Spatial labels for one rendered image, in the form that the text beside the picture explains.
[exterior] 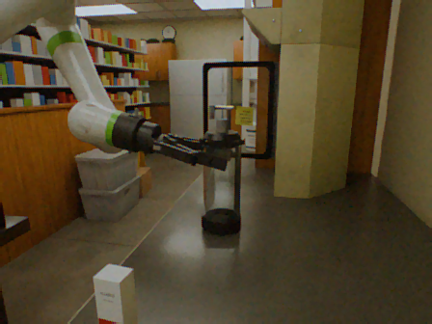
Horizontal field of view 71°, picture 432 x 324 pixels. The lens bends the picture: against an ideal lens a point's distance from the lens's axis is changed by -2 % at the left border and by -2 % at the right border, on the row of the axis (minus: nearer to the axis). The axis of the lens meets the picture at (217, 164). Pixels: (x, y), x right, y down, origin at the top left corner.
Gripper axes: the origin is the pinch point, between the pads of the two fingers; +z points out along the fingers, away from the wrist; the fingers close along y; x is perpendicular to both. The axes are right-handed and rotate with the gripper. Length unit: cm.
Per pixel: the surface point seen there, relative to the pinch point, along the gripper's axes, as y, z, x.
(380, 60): 62, 44, -38
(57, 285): 82, -96, 138
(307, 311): -27.9, 22.8, 13.4
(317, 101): 25.8, 21.4, -17.6
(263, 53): 62, 0, -31
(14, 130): 125, -173, 56
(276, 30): 25.3, 4.1, -34.3
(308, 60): 25.2, 15.2, -28.3
